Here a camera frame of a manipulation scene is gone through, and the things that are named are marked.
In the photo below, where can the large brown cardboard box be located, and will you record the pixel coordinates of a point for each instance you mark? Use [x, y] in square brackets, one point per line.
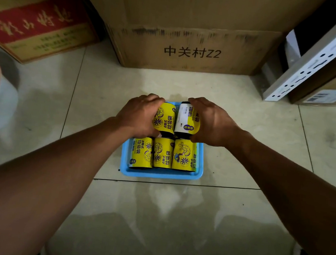
[198, 31]

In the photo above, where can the yellow roll with white label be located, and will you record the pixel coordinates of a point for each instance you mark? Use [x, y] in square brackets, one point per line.
[185, 120]

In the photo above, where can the person's right thumb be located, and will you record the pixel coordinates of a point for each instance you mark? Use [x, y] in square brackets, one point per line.
[196, 138]

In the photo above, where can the yellow garbage bag roll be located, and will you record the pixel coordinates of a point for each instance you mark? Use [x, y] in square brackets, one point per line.
[141, 153]
[166, 118]
[163, 152]
[184, 155]

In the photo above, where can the white perforated metal rail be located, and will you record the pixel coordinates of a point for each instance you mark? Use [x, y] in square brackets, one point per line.
[324, 50]

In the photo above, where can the person's right forearm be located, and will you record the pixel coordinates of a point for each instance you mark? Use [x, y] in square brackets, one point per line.
[294, 193]

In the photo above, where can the person's right hand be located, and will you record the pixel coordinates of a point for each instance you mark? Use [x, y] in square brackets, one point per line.
[217, 124]

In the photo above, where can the white shipping label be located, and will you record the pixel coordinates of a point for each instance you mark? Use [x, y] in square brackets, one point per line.
[330, 96]

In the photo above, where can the person's left thumb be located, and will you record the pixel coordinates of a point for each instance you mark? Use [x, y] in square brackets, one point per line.
[154, 134]

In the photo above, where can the person's left hand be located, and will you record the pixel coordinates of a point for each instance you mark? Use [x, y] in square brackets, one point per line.
[136, 114]

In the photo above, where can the person's left forearm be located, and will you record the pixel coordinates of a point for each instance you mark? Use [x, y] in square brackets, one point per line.
[45, 184]

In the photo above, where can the blue plastic tray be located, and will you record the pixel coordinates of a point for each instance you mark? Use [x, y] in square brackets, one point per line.
[162, 174]

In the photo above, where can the cardboard box with red band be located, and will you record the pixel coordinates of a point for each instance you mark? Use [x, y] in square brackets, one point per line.
[37, 21]

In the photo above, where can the person's pale shirt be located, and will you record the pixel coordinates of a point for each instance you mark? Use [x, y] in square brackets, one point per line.
[171, 245]

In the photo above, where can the white board sheet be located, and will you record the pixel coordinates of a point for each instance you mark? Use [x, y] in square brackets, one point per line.
[292, 48]

